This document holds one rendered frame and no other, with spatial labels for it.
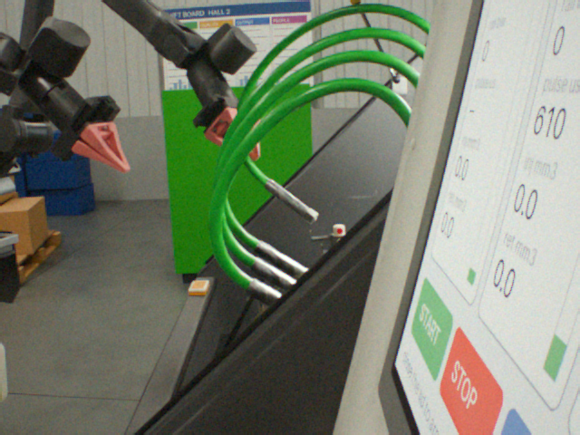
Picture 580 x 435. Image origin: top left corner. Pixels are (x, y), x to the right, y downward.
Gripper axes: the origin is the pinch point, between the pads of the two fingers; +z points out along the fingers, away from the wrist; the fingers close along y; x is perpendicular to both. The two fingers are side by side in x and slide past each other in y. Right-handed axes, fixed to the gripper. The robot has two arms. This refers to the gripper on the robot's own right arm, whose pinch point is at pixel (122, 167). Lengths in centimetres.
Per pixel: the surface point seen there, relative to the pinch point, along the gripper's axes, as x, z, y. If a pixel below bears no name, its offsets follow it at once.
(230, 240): -11.6, 19.2, 9.2
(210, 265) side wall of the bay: 31.7, 15.7, -18.0
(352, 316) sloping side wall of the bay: -26.1, 32.8, 19.0
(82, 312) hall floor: 232, -40, -212
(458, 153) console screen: -43, 28, 37
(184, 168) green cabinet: 296, -62, -123
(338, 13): 15.3, 5.8, 34.2
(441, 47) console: -31, 23, 41
